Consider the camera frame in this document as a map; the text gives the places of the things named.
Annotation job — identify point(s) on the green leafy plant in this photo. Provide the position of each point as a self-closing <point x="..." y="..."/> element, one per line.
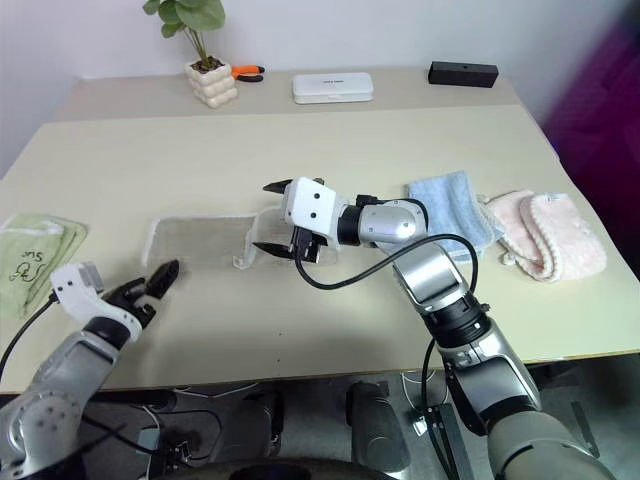
<point x="192" y="20"/>

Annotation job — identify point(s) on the dark rounded shape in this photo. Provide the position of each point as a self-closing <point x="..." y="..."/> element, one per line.
<point x="372" y="425"/>

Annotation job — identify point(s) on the green printed towel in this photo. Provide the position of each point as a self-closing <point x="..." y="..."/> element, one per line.
<point x="30" y="250"/>

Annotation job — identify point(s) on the black rectangular box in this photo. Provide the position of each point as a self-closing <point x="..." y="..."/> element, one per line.
<point x="462" y="75"/>

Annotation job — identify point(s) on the white flat case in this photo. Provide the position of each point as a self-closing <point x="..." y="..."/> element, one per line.
<point x="332" y="89"/>

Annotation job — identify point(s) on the pink fluffy towel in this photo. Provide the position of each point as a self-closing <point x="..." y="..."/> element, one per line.
<point x="565" y="235"/>

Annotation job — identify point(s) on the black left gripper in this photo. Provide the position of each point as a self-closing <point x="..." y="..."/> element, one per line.
<point x="129" y="296"/>

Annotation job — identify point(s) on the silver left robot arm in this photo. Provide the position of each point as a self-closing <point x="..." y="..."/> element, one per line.
<point x="55" y="385"/>

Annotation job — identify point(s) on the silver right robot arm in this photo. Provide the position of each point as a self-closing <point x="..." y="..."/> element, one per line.
<point x="500" y="370"/>

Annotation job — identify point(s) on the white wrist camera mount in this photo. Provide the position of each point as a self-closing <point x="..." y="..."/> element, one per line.
<point x="310" y="205"/>
<point x="75" y="295"/>

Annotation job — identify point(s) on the light blue towel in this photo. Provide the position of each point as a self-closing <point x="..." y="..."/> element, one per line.
<point x="450" y="200"/>

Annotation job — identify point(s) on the black metal table frame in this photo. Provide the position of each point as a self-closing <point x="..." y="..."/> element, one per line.
<point x="450" y="440"/>

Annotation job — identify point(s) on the purple upholstered furniture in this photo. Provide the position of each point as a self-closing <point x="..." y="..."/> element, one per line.
<point x="600" y="90"/>

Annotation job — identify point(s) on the white bubbly plant pot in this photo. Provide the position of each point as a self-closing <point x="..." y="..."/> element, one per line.
<point x="211" y="87"/>

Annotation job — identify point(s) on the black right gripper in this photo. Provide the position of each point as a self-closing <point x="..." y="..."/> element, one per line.
<point x="307" y="246"/>

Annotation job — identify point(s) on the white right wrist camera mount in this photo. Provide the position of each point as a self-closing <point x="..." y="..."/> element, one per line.
<point x="310" y="205"/>

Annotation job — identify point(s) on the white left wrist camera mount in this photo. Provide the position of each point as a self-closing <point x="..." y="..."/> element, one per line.
<point x="75" y="295"/>

